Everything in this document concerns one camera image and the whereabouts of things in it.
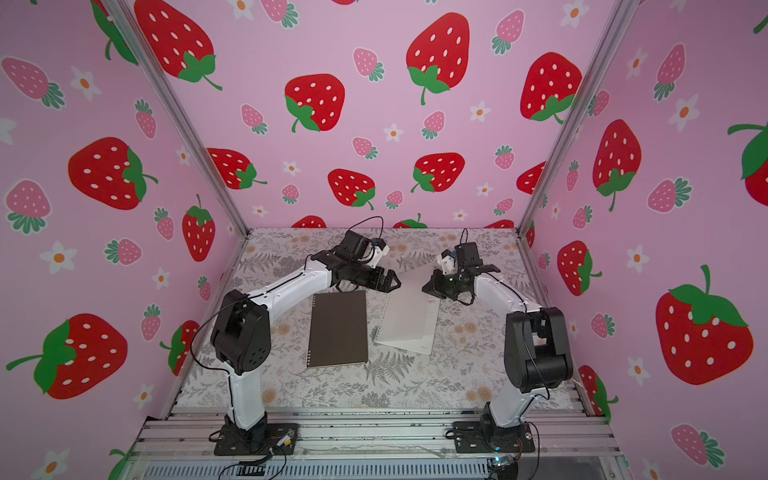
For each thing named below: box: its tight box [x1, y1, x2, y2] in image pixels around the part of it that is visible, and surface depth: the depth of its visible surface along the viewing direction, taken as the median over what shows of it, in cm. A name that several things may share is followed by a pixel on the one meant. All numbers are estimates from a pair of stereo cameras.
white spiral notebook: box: [375, 265, 440, 355], surface depth 95 cm
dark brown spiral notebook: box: [307, 291, 368, 367], surface depth 93 cm
